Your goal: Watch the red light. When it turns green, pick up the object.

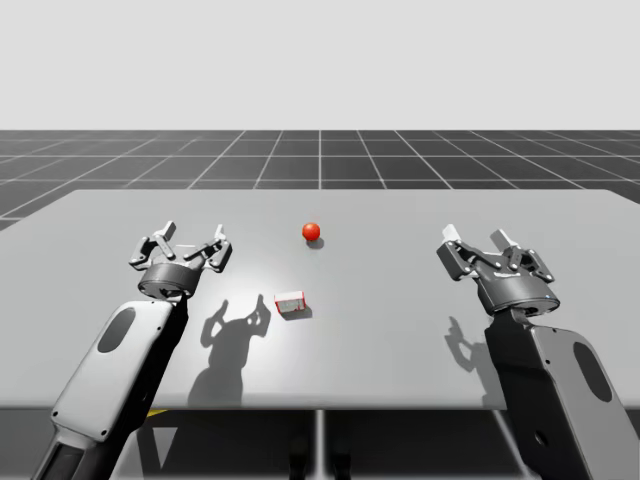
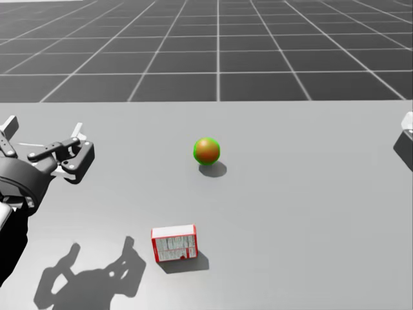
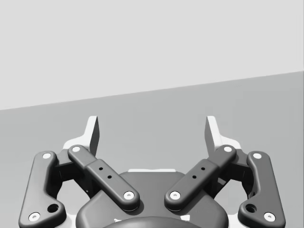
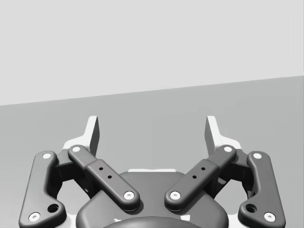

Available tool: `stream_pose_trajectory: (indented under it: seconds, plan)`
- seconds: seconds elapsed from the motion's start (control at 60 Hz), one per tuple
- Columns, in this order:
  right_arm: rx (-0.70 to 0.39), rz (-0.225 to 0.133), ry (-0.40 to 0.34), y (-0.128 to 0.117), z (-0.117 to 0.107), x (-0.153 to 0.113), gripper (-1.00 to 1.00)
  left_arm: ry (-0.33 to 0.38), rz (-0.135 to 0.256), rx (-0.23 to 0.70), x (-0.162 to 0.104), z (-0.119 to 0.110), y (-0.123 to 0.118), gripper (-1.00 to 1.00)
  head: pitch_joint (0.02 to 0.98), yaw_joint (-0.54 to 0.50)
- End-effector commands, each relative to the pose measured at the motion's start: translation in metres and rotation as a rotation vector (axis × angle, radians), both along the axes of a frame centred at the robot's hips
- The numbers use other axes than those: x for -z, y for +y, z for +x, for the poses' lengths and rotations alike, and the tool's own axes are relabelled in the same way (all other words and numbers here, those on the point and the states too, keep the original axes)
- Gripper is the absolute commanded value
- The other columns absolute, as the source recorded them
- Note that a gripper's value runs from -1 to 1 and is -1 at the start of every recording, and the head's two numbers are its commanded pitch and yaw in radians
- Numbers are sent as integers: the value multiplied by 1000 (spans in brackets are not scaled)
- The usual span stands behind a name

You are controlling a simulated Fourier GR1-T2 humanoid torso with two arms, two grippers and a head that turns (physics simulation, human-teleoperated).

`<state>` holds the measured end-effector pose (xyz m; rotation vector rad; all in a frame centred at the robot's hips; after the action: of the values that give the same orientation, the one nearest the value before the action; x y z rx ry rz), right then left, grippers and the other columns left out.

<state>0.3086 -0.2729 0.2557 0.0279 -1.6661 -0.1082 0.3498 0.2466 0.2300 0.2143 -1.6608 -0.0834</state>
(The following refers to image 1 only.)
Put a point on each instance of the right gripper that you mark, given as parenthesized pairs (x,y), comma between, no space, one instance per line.
(520,292)

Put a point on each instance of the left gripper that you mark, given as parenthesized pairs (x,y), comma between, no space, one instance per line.
(170,280)

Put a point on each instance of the red and white carton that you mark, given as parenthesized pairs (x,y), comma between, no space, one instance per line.
(290,303)

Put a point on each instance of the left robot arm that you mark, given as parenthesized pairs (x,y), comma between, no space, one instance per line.
(90,390)

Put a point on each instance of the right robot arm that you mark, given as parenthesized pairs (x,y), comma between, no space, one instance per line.
(565,390)

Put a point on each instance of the small round ball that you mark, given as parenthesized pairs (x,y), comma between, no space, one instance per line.
(311,231)

